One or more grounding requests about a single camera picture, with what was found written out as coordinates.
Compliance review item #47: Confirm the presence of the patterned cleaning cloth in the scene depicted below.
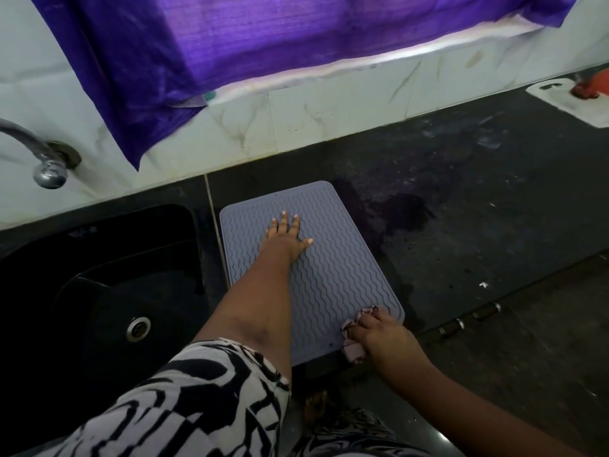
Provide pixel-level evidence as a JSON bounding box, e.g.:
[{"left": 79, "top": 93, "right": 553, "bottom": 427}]
[{"left": 341, "top": 305, "right": 384, "bottom": 366}]

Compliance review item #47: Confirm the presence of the person's right forearm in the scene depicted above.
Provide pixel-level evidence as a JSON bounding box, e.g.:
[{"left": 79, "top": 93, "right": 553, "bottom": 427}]
[{"left": 381, "top": 353, "right": 587, "bottom": 457}]

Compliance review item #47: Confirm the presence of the grey wavy silicone mat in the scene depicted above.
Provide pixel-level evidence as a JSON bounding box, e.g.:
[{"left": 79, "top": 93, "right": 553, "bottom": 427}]
[{"left": 219, "top": 181, "right": 405, "bottom": 367}]

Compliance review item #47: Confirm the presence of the black white patterned garment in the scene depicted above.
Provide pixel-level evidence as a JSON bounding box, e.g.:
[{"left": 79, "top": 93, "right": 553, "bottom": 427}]
[{"left": 28, "top": 339, "right": 431, "bottom": 457}]

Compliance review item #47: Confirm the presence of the person's left hand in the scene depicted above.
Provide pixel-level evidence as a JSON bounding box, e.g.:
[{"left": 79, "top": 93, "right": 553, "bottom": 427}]
[{"left": 259, "top": 211, "right": 315, "bottom": 265}]

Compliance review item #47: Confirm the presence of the purple curtain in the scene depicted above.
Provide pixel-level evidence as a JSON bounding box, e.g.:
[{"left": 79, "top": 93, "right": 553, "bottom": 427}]
[{"left": 28, "top": 0, "right": 581, "bottom": 172}]

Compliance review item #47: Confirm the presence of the black kitchen sink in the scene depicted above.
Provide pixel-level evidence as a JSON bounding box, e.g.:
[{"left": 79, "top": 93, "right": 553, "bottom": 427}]
[{"left": 0, "top": 203, "right": 226, "bottom": 457}]

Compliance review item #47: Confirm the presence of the white cutting board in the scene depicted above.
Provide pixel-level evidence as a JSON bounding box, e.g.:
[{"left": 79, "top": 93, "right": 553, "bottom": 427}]
[{"left": 525, "top": 78, "right": 609, "bottom": 129}]

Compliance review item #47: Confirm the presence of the person's right hand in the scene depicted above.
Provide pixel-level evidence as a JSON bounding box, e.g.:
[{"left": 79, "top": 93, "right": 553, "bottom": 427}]
[{"left": 349, "top": 309, "right": 420, "bottom": 374}]

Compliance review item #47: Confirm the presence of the person's foot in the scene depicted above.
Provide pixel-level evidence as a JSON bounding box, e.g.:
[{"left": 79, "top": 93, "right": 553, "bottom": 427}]
[{"left": 304, "top": 391, "right": 335, "bottom": 425}]

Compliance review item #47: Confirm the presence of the red kitchen object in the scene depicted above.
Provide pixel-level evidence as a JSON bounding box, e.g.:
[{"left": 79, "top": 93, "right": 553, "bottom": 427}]
[{"left": 570, "top": 68, "right": 609, "bottom": 100}]

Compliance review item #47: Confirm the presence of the metal sink drain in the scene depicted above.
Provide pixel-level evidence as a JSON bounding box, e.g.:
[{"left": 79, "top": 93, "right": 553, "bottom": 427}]
[{"left": 126, "top": 316, "right": 152, "bottom": 342}]

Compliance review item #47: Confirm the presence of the person's left forearm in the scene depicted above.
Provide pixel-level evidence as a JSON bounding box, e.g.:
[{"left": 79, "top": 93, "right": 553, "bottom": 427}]
[{"left": 192, "top": 250, "right": 298, "bottom": 382}]

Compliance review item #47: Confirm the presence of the chrome wall faucet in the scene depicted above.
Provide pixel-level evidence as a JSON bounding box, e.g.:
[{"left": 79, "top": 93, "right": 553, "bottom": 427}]
[{"left": 0, "top": 117, "right": 82, "bottom": 190}]

